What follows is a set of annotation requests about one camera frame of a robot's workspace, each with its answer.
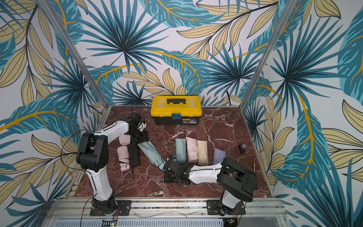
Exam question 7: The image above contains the pink sleeved umbrella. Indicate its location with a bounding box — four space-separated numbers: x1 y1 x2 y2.
186 137 198 163

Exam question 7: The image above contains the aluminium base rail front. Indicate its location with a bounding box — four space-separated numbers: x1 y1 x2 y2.
42 197 292 227

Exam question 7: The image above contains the small black electrical part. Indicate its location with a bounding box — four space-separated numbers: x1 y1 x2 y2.
238 144 247 156

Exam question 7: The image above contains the beige sleeved umbrella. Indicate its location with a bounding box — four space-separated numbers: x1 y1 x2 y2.
197 140 209 166

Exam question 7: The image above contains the lavender sleeved umbrella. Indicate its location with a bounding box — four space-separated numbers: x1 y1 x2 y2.
213 148 226 165

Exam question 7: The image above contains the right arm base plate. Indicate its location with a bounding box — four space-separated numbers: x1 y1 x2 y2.
207 199 246 216

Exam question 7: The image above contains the aluminium frame rail right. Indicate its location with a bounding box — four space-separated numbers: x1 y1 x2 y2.
240 0 297 111

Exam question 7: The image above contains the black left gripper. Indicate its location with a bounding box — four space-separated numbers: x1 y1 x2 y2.
127 127 150 142

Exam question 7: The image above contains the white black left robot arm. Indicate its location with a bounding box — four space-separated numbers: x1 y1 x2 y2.
76 112 148 215

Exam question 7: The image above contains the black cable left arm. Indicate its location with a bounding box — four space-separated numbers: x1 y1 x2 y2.
59 129 86 172

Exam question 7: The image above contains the black sleeved umbrella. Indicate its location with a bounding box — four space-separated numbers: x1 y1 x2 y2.
127 143 140 167

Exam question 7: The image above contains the mint sleeved umbrella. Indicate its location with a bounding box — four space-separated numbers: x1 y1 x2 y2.
138 141 165 171
175 138 186 164

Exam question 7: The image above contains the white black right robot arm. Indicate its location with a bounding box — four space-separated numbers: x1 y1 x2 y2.
162 158 259 213

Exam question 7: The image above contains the aluminium frame rail left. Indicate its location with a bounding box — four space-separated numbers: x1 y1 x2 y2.
38 0 108 109

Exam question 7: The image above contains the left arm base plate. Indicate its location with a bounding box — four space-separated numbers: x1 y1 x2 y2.
90 199 131 216

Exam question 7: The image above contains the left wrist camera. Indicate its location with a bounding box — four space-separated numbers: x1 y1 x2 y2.
138 121 146 132

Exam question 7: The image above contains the aluminium frame rail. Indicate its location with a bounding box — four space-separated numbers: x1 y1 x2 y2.
38 0 108 109
240 0 297 111

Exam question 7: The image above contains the pink umbrella sleeve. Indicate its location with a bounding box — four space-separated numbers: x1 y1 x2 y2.
119 134 131 146

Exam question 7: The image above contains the yellow black toolbox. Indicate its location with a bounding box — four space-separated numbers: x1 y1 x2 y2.
150 96 202 125

